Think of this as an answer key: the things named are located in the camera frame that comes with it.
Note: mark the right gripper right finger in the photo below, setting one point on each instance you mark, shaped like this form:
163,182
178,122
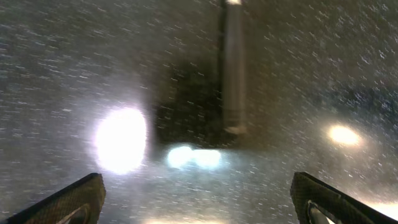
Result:
323,199

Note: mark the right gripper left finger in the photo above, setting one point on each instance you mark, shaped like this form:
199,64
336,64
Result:
77,202

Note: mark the wrench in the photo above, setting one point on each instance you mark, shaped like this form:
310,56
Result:
234,68

